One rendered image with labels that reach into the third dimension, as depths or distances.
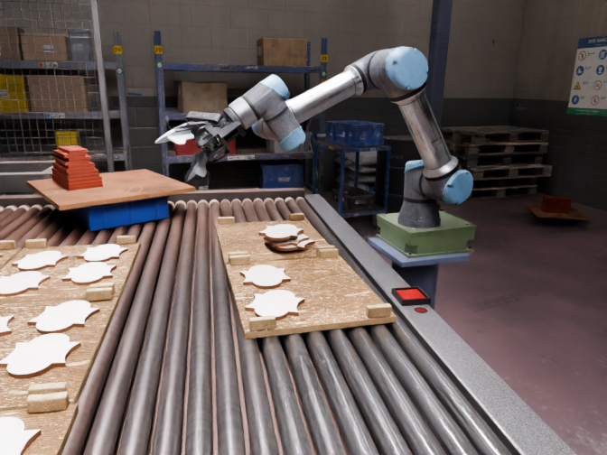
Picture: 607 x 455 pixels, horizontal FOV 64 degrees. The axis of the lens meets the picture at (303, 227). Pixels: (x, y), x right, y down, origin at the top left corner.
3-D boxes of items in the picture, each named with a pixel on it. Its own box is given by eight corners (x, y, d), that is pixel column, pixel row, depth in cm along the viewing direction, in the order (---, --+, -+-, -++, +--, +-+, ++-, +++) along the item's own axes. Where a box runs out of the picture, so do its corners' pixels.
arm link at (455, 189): (450, 185, 171) (389, 41, 146) (482, 192, 158) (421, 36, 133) (425, 205, 168) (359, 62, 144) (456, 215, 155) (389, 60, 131)
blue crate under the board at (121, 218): (140, 203, 214) (138, 181, 211) (171, 218, 191) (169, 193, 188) (65, 214, 195) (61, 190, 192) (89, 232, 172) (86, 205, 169)
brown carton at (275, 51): (297, 69, 577) (298, 40, 568) (307, 69, 542) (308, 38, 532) (256, 68, 562) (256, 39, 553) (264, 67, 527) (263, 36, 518)
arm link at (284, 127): (295, 134, 140) (275, 102, 135) (312, 137, 131) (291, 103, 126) (275, 151, 139) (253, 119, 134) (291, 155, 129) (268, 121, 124)
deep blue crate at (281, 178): (296, 187, 622) (296, 158, 611) (304, 194, 584) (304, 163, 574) (258, 189, 611) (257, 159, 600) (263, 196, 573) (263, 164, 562)
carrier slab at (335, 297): (340, 260, 150) (340, 255, 149) (396, 322, 112) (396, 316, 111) (225, 269, 141) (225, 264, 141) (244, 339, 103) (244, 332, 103)
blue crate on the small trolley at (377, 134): (353, 140, 516) (354, 120, 510) (384, 145, 475) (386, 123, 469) (323, 142, 496) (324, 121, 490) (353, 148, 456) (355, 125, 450)
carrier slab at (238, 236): (306, 223, 188) (306, 218, 188) (339, 259, 150) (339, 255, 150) (215, 227, 180) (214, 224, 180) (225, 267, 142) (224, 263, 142)
